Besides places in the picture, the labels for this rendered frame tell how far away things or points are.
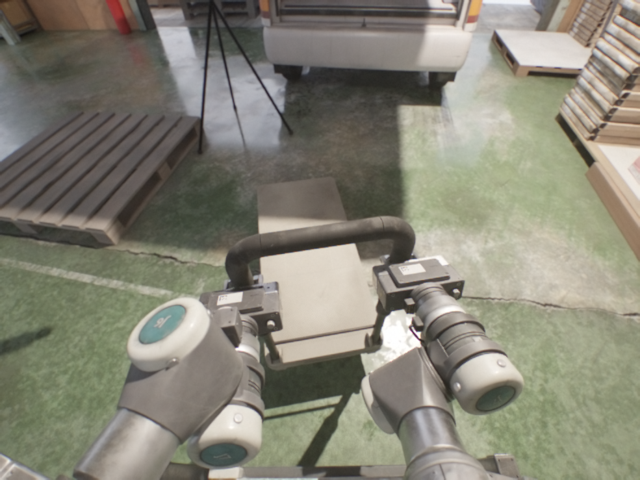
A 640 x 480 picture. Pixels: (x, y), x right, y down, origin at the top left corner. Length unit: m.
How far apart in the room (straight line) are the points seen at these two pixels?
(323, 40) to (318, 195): 1.32
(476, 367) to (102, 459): 0.37
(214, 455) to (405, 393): 0.23
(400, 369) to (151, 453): 0.29
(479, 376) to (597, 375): 1.13
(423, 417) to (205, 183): 1.76
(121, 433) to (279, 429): 0.86
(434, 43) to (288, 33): 1.00
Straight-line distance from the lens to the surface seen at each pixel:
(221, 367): 0.34
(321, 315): 1.02
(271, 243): 0.48
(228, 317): 0.42
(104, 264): 1.76
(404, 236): 0.53
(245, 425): 0.38
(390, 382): 0.44
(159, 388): 0.32
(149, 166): 2.03
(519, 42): 4.20
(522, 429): 1.30
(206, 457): 0.40
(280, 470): 0.81
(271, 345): 0.86
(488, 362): 0.41
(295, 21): 2.61
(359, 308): 1.04
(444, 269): 0.55
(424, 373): 0.42
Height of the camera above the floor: 1.13
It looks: 50 degrees down
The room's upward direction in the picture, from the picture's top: 2 degrees counter-clockwise
